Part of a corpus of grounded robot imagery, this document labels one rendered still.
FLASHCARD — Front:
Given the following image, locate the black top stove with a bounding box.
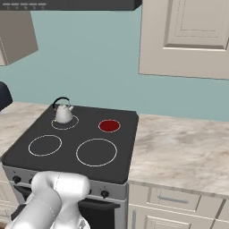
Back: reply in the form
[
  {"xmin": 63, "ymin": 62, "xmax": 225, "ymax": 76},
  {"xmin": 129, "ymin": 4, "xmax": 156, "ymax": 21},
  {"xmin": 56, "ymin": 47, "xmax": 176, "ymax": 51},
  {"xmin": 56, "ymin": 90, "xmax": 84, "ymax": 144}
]
[{"xmin": 1, "ymin": 104, "xmax": 140, "ymax": 229}]

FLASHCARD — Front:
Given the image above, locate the white kettle with black handle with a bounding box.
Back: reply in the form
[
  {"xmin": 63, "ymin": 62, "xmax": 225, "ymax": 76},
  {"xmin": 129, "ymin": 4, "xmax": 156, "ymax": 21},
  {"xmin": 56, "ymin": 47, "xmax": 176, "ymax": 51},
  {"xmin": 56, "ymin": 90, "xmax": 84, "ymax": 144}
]
[{"xmin": 52, "ymin": 96, "xmax": 75, "ymax": 124}]

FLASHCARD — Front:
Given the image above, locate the beige base cupboard door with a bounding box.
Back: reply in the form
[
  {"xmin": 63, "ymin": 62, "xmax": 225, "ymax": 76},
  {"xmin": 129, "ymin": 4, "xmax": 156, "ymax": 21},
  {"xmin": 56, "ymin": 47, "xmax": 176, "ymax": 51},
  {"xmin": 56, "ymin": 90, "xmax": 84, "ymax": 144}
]
[{"xmin": 127, "ymin": 204, "xmax": 216, "ymax": 229}]

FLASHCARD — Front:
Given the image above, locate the grey drawer handle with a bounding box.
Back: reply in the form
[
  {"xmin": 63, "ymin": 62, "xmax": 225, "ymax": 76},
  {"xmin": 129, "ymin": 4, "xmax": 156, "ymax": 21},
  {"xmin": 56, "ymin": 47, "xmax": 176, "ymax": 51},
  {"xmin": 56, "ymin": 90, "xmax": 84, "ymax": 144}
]
[{"xmin": 157, "ymin": 195, "xmax": 190, "ymax": 205}]

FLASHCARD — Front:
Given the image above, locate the beige wall cupboard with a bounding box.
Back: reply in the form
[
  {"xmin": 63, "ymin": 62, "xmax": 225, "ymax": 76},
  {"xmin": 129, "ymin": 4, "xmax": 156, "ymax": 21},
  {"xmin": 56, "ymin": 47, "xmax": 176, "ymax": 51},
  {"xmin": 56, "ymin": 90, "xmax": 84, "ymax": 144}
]
[{"xmin": 0, "ymin": 10, "xmax": 39, "ymax": 67}]

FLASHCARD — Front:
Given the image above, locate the beige wall cupboard door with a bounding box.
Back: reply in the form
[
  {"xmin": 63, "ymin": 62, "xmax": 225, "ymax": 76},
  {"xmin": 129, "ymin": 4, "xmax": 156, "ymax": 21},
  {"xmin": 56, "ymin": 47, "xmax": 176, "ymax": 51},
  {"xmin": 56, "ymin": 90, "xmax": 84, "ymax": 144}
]
[{"xmin": 138, "ymin": 0, "xmax": 229, "ymax": 81}]

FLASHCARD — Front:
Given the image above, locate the grey cupboard door handle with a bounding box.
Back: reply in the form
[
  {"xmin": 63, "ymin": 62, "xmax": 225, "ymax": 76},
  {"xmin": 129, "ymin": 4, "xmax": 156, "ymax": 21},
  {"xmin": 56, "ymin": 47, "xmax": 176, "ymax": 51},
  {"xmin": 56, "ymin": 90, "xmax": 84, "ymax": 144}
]
[{"xmin": 131, "ymin": 209, "xmax": 138, "ymax": 229}]

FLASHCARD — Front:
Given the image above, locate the dark blue rounded object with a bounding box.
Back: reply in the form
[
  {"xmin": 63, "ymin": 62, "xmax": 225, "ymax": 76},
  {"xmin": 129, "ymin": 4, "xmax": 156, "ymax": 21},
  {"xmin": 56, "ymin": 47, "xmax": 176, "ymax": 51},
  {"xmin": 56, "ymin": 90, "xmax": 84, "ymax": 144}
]
[{"xmin": 0, "ymin": 81, "xmax": 13, "ymax": 113}]

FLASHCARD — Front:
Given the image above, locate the beige drawer front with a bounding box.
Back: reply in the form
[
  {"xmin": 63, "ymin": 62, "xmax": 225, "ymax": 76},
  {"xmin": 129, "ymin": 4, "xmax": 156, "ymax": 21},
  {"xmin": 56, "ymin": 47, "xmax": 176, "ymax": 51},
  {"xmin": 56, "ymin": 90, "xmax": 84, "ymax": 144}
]
[{"xmin": 148, "ymin": 186, "xmax": 202, "ymax": 212}]

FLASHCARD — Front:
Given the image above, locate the small round stove burner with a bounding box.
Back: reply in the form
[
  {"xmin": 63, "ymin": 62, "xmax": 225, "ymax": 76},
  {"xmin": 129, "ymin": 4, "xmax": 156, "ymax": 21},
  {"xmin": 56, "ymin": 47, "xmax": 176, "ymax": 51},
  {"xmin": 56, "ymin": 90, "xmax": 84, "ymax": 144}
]
[{"xmin": 98, "ymin": 119, "xmax": 122, "ymax": 133}]

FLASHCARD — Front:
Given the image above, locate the beige base cupboard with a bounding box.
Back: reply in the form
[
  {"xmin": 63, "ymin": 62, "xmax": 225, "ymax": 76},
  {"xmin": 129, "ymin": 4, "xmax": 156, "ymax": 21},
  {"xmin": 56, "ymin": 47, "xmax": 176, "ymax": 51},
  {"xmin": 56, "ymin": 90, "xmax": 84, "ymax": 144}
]
[{"xmin": 0, "ymin": 165, "xmax": 20, "ymax": 223}]

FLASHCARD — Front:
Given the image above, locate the dark grey range hood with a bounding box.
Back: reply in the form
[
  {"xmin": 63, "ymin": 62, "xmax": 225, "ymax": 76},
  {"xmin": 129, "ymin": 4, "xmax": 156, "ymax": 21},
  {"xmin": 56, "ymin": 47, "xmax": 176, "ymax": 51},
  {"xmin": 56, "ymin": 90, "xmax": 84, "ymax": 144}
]
[{"xmin": 0, "ymin": 0, "xmax": 143, "ymax": 12}]

